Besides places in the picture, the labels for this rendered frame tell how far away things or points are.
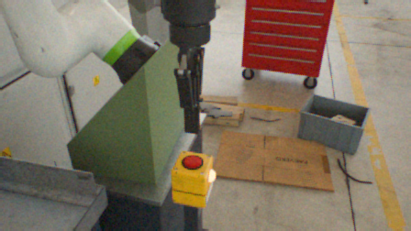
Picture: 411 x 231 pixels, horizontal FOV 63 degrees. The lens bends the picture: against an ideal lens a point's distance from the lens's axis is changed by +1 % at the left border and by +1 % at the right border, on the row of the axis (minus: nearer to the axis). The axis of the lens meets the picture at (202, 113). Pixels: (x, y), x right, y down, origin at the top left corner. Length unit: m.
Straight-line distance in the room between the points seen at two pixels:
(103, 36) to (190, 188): 0.46
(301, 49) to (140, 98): 2.29
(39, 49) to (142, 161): 0.36
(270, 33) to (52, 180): 2.40
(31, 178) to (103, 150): 0.18
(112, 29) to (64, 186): 0.41
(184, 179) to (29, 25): 0.47
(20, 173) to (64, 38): 0.33
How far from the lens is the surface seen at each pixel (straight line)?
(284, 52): 2.99
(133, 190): 0.94
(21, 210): 0.83
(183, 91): 0.61
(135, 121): 0.83
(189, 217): 0.87
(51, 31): 0.84
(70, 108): 1.87
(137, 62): 0.92
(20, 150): 1.61
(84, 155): 0.97
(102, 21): 0.94
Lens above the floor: 1.40
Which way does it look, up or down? 32 degrees down
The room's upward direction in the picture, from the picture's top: straight up
